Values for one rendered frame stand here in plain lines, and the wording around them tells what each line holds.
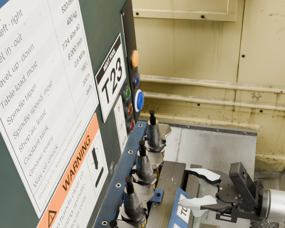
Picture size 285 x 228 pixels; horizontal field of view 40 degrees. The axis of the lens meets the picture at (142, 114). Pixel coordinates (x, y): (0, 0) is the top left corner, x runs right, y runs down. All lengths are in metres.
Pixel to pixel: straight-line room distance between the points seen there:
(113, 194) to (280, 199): 0.39
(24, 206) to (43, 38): 0.14
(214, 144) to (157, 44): 0.47
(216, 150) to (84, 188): 1.17
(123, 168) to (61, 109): 0.64
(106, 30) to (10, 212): 0.24
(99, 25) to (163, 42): 0.96
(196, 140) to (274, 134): 0.31
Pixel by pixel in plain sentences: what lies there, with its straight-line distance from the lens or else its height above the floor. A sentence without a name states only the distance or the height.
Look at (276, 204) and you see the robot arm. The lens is 0.97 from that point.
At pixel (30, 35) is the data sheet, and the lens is 0.31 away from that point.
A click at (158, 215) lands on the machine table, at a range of 1.30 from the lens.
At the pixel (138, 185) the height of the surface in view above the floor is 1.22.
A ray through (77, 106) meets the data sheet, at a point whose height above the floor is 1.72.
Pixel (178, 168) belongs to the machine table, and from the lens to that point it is 1.41.
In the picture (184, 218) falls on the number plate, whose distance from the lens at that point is 1.25.
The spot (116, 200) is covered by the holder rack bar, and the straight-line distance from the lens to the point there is 0.93.
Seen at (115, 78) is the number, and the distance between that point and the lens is 0.51.
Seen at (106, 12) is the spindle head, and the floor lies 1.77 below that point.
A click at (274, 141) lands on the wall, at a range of 1.65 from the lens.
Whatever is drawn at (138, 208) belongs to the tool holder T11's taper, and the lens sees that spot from 0.89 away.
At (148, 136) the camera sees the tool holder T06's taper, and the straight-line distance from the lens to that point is 1.03.
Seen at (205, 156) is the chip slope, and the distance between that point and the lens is 1.58.
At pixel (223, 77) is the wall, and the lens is 1.45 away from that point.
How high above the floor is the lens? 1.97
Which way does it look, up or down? 41 degrees down
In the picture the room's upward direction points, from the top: 6 degrees counter-clockwise
